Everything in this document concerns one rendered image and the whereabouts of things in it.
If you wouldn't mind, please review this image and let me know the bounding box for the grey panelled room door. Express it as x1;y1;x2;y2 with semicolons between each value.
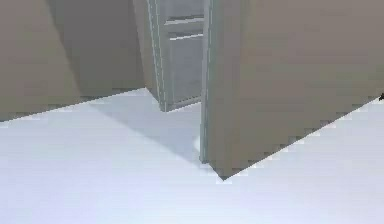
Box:
146;0;206;113

